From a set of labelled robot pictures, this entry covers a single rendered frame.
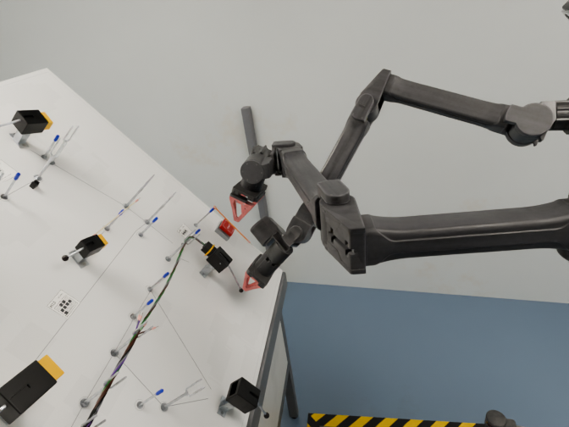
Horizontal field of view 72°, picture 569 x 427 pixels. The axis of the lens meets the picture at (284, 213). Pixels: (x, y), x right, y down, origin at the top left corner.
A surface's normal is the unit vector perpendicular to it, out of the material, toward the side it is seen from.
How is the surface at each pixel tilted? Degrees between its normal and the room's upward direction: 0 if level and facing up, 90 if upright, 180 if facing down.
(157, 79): 90
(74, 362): 51
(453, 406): 0
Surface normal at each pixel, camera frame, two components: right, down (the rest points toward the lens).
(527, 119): -0.28, -0.10
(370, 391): -0.12, -0.86
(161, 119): -0.26, 0.51
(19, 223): 0.69, -0.56
